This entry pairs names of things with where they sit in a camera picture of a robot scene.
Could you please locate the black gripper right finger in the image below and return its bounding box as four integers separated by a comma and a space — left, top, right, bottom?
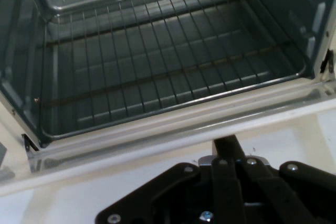
237, 156, 336, 224

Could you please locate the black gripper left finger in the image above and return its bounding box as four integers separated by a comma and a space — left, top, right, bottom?
94, 134, 248, 224

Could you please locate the oven glass door with handle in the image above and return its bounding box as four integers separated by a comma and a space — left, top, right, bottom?
0, 82, 336, 224

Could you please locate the cream toaster oven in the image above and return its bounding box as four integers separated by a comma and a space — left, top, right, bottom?
0, 0, 336, 162

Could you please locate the metal wire oven rack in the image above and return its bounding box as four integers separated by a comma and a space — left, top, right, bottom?
39, 0, 308, 141

